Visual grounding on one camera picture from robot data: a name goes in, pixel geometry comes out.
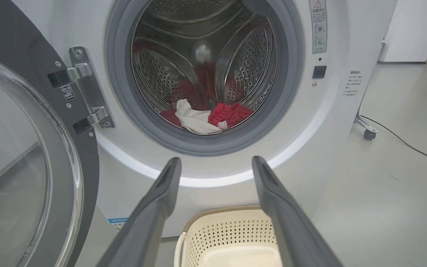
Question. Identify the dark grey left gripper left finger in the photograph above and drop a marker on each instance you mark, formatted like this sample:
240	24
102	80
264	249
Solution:
150	222

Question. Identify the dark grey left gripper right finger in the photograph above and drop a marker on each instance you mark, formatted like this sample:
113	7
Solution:
287	230

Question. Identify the blue energy label sticker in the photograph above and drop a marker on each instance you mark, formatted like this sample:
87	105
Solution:
116	224

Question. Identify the black round glass washer door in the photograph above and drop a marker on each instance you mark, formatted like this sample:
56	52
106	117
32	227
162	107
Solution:
20	167

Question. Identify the metal caster wheel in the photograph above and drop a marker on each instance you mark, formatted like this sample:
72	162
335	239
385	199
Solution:
368	132

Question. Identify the QR code sticker label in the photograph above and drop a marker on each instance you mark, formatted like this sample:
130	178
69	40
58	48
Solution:
68	93

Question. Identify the red lettered jersey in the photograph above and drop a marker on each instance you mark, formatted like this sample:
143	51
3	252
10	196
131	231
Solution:
232	113

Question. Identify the silver door hinge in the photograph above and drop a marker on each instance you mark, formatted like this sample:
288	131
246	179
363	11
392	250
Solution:
89	85

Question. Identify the white front-load washing machine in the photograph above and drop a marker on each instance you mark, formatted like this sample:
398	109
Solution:
124	178

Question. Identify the warning sticker with red triangle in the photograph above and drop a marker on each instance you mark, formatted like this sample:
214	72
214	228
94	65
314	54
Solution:
318	26

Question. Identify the cream perforated laundry basket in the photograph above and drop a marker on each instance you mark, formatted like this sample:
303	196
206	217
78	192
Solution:
232	233

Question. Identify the red and white garment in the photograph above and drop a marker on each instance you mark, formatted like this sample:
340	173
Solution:
195	120

